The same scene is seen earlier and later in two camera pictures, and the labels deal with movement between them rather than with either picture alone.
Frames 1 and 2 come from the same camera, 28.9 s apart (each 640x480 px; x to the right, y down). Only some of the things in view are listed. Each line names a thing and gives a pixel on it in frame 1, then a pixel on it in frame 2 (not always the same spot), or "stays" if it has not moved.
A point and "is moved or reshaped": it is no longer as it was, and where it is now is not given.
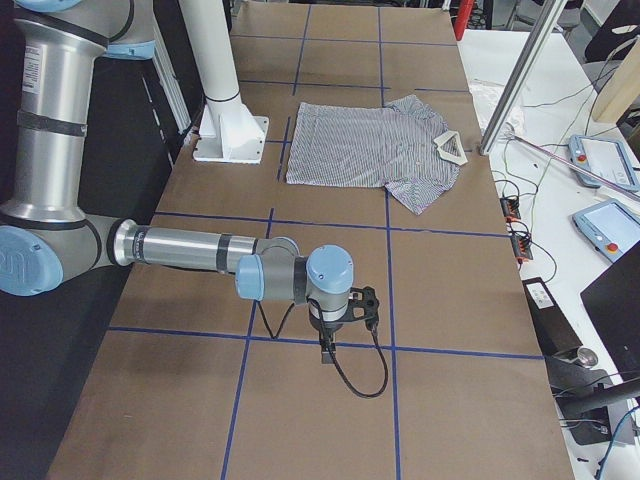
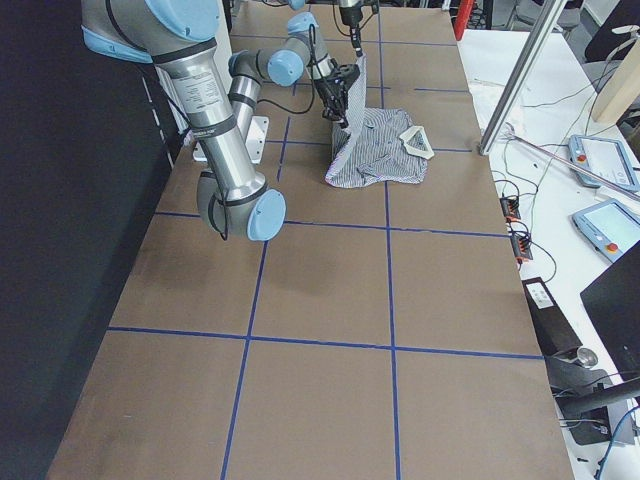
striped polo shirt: x=403 y=147 is moved or reshaped
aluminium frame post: x=545 y=25 stays
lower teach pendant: x=611 y=227 stays
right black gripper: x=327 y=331 → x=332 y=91
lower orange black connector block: x=521 y=246 stays
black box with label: x=555 y=332 stays
